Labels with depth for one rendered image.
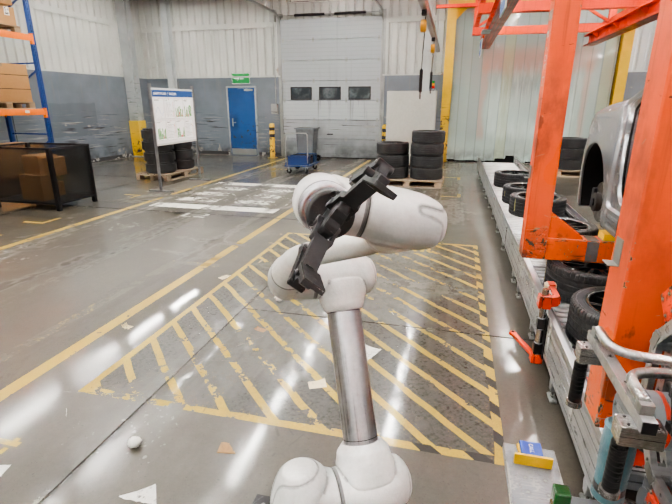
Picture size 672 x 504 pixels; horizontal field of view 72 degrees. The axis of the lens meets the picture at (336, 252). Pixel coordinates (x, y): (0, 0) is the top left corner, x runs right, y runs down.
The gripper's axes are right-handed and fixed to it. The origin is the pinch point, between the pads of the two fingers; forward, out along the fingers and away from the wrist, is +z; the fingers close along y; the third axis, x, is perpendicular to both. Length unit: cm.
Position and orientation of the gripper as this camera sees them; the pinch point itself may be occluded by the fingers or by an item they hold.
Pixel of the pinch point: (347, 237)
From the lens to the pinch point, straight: 53.0
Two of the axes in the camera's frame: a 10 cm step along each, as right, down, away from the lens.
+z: 1.3, 2.3, -9.7
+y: -5.9, 8.0, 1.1
